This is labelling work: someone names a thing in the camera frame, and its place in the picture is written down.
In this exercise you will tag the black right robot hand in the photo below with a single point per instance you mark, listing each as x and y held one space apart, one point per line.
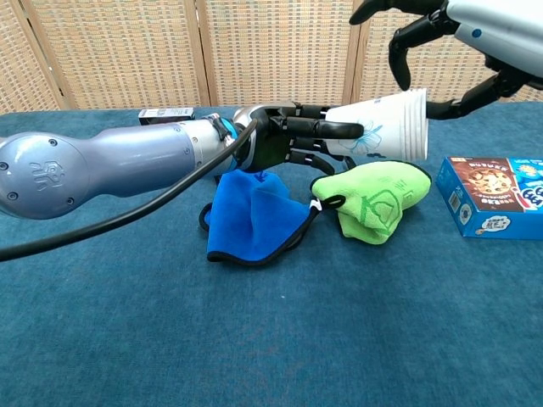
424 29

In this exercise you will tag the woven wooden folding screen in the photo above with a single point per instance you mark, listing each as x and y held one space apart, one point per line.
275 51

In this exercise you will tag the blue cookie box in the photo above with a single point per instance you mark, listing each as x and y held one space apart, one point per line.
488 195

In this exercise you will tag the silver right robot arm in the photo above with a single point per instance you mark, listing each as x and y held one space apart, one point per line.
509 34

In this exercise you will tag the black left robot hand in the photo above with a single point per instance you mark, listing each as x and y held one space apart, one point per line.
271 135

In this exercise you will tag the black rectangular carton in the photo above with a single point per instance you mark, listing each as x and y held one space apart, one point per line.
165 114

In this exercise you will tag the teal table cover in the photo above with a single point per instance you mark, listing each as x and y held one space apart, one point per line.
271 322

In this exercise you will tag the green cloth black trim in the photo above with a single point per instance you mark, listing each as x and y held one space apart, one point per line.
377 195

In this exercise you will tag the blue cloth black trim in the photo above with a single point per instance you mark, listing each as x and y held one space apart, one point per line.
246 216

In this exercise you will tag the white paper cup blue flower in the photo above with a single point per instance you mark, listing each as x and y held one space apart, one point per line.
382 123

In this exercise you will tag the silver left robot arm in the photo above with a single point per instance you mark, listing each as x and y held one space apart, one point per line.
85 165

